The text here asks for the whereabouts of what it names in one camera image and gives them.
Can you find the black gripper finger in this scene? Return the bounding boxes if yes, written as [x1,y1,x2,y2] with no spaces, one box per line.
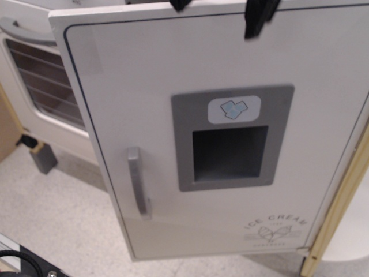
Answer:
[169,0,191,12]
[244,0,281,39]

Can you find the white toy fridge door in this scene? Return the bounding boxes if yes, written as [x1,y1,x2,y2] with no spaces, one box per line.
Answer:
[48,1,368,261]

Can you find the grey ice dispenser panel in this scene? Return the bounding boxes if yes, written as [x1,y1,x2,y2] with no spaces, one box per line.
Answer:
[171,84,295,192]

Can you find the white toy kitchen cabinet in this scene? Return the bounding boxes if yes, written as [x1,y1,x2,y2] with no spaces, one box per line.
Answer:
[0,0,174,174]

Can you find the white oven door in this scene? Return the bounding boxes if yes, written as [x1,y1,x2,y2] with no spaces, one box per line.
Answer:
[0,5,104,174]

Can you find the black clamp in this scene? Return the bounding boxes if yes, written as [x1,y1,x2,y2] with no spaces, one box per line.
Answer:
[20,134,39,149]

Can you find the grey cabinet leg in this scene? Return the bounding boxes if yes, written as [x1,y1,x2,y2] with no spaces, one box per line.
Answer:
[29,143,58,174]

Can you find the grey fridge door handle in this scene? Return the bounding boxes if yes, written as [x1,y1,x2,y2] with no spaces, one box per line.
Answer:
[127,147,152,220]

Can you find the grey oven handle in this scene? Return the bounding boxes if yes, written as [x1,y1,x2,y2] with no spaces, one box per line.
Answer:
[1,17,57,46]

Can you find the wooden side post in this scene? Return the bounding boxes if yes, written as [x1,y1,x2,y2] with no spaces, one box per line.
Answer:
[299,123,368,276]

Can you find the aluminium rail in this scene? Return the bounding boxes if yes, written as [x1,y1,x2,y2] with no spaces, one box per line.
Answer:
[0,234,21,269]

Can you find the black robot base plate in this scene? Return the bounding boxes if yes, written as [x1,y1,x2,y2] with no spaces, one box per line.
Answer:
[20,246,70,277]

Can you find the black cable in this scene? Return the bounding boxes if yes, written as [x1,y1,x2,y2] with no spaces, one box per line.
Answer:
[0,250,44,277]

